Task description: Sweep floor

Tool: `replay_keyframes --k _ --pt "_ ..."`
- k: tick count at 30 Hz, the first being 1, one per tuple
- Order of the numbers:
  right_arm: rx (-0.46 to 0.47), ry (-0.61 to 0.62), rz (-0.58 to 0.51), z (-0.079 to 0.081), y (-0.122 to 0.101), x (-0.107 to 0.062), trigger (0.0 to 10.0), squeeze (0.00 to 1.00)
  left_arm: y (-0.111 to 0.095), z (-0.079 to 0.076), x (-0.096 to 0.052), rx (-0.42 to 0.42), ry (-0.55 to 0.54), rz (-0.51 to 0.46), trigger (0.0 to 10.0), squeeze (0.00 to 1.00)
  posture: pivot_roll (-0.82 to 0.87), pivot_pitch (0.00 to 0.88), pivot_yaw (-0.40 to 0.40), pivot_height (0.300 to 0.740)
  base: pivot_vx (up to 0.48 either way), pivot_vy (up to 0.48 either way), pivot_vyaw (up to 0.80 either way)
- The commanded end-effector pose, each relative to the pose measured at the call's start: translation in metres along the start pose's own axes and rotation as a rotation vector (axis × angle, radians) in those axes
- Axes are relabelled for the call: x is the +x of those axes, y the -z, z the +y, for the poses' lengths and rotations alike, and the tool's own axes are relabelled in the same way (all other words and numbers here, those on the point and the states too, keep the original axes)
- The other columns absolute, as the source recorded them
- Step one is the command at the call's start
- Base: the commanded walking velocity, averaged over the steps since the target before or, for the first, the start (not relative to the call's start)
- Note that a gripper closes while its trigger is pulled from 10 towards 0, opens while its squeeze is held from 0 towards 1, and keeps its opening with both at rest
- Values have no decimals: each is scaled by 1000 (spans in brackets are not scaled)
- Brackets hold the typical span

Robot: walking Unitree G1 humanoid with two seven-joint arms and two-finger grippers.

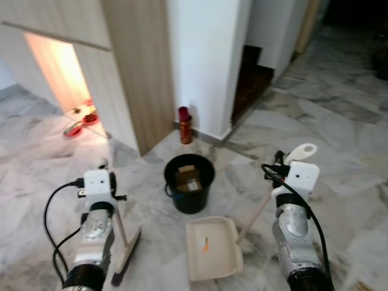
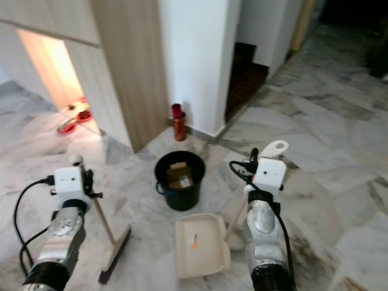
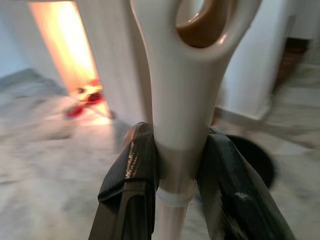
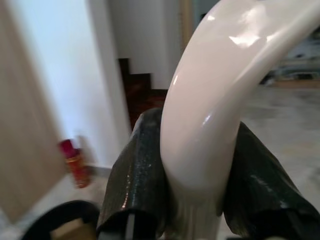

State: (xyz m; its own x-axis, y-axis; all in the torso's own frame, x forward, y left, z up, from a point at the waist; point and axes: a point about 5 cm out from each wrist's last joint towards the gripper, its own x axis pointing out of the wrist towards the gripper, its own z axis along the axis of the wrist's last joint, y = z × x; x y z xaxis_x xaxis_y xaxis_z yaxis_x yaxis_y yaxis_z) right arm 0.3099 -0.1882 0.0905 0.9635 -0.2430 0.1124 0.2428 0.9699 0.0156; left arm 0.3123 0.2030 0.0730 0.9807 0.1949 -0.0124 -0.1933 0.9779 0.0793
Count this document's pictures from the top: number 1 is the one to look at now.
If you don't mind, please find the broom with pink handle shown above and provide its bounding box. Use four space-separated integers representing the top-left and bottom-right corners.
111 203 142 287

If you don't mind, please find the beige plastic dustpan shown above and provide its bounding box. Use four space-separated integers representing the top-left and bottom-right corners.
185 188 273 283

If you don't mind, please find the red bowl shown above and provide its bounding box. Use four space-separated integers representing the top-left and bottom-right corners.
82 108 101 125
63 121 86 138

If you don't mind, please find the brown cardboard piece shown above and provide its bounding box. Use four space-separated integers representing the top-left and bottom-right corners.
176 165 202 192

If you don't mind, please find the black plastic bucket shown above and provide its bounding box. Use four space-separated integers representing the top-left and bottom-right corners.
164 153 216 215

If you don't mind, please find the red spray can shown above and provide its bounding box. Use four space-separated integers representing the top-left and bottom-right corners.
178 107 193 145

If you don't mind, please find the wooden cabinet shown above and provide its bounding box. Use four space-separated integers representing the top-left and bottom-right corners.
0 0 176 155

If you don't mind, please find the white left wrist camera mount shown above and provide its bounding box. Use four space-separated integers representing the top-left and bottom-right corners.
82 158 117 210

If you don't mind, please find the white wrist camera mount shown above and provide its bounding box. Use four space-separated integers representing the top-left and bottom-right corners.
82 158 117 210
284 143 321 198

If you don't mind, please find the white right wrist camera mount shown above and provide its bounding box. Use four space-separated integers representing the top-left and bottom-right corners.
284 143 321 198

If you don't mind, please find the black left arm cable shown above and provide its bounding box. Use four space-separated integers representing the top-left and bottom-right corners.
44 179 85 283

